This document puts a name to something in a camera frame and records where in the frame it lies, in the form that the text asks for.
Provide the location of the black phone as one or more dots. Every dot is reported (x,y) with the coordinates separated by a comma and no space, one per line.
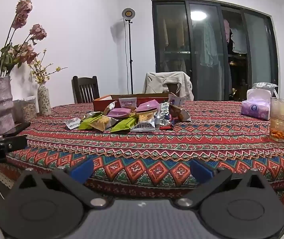
(17,129)

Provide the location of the dark wooden chair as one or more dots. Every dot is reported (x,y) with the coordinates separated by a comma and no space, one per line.
(84,89)

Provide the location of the small floral vase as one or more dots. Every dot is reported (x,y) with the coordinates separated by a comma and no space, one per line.
(44,102)

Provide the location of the hanging white shirt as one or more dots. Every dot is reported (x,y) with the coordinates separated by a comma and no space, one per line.
(239,39)

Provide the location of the clear plastic bag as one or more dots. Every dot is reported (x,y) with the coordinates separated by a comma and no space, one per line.
(264,87)

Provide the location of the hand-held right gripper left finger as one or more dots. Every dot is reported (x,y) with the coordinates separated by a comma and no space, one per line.
(82,170)

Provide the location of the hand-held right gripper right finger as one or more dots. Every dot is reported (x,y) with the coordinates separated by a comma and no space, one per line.
(201,170)

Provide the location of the clear storage container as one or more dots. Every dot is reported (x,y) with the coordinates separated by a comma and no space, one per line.
(27,109)

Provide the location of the black sliding glass door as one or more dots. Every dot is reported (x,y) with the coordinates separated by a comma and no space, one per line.
(171,42)

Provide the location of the tall pink textured vase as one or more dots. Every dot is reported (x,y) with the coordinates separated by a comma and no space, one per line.
(1,104)

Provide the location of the beige jacket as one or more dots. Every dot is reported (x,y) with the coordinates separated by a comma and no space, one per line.
(154,82)

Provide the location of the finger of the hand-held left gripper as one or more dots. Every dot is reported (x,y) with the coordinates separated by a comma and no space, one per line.
(15,143)

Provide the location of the purple tissue pack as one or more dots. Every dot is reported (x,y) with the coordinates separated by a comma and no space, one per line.
(254,107)

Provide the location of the dried pink flowers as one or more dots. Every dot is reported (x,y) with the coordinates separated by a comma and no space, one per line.
(23,7)

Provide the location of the pile of snack packets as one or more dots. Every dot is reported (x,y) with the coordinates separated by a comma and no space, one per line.
(122,124)

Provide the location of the yellow flower branches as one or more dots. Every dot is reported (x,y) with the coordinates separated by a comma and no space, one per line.
(40,74)

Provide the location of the hanging light blue shirt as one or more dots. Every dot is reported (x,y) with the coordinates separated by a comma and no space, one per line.
(209,44)

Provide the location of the glass cup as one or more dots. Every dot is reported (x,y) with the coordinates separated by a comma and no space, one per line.
(281,119)

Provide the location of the studio light on stand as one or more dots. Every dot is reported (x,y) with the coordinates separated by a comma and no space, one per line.
(128,13)

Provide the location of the orange cardboard box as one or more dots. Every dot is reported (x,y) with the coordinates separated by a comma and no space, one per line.
(102,103)

